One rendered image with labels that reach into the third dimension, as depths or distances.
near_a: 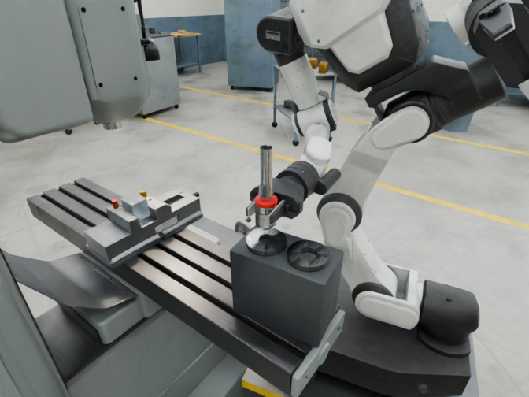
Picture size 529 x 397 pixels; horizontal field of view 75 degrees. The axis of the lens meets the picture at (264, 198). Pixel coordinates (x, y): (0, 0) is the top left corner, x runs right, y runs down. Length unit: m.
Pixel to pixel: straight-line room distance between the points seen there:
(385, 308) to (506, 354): 1.15
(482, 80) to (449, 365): 0.87
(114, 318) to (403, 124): 0.94
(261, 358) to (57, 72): 0.72
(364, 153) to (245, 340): 0.57
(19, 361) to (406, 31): 1.10
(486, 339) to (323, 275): 1.70
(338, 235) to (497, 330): 1.47
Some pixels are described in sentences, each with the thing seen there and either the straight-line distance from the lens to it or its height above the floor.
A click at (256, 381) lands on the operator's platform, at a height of 0.40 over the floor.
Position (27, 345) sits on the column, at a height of 0.95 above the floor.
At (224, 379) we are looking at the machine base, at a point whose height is 0.20.
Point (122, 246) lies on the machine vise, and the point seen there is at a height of 0.97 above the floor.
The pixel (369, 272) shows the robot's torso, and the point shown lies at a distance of 1.24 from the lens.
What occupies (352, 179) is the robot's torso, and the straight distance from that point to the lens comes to 1.06.
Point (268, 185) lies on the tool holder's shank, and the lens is 0.69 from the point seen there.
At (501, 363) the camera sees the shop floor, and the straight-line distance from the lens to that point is 2.26.
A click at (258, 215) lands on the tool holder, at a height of 1.20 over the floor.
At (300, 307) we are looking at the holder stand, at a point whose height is 1.03.
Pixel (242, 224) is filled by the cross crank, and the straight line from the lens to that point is 1.63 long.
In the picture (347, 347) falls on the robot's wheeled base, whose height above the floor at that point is 0.57.
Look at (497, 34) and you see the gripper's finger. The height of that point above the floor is 1.55.
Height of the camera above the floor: 1.59
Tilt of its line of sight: 30 degrees down
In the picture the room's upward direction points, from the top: straight up
